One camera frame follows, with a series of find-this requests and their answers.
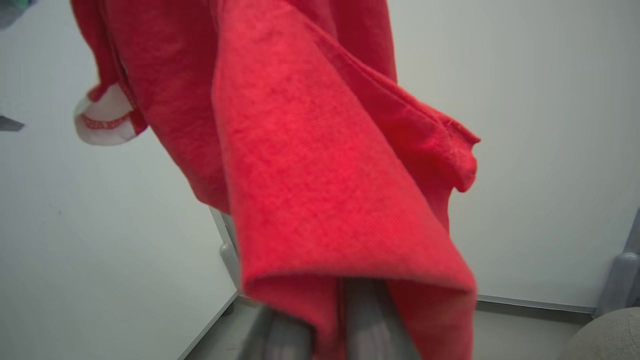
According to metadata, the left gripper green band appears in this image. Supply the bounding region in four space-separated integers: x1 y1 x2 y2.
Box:
0 0 37 133

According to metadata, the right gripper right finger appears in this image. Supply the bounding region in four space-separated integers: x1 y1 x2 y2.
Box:
344 279 422 360

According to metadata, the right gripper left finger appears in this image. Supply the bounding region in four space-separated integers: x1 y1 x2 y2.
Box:
240 306 317 360

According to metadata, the red and white garment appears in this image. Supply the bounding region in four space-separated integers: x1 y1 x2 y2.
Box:
70 0 482 360

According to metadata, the grey fabric sofa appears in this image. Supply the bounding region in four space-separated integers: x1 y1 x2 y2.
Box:
557 307 640 360

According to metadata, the grey partition leg bracket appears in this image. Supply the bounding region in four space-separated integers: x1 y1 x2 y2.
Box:
210 207 243 296

